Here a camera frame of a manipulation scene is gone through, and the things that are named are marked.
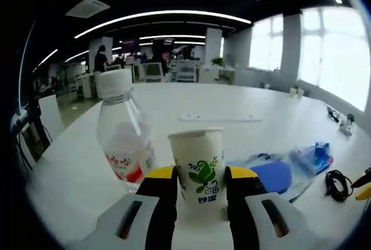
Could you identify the white low cabinet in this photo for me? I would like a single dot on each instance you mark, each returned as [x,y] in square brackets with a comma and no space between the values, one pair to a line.
[210,73]

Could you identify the clear package with blue pad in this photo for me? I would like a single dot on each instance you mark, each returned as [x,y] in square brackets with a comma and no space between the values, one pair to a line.
[272,177]

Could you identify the long ceiling light strip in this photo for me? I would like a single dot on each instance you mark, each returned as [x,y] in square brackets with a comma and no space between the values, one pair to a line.
[162,14]

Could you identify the white boxy device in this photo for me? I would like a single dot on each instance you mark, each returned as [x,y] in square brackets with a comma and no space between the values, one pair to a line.
[347,125]

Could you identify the white table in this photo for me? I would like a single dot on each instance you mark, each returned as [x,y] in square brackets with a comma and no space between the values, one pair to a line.
[275,134]

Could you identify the black hanging screen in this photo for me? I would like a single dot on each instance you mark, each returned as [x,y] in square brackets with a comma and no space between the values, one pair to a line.
[163,43]

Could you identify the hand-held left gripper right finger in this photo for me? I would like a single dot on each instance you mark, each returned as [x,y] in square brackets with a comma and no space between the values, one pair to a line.
[240,203]

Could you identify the white table socket panel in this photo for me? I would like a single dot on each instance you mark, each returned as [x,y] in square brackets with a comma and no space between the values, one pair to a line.
[220,117]

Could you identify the green potted plant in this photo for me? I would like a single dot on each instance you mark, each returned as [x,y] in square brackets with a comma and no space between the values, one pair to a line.
[217,61]

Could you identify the small white cup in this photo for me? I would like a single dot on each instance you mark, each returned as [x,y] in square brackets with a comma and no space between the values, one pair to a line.
[301,92]
[293,91]

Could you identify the clear plastic water bottle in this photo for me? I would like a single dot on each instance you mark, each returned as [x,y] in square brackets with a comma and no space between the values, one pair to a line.
[121,122]

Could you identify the ceiling air vent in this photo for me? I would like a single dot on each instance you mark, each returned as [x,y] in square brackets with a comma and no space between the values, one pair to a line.
[87,7]

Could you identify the white paper cup green print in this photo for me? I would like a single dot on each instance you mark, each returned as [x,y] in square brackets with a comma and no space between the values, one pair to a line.
[200,151]

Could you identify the white mesh office chair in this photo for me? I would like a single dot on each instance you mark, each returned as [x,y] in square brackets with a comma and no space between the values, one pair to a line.
[185,71]
[153,71]

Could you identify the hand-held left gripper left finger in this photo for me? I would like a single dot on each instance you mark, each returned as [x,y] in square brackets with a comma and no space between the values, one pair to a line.
[159,203]

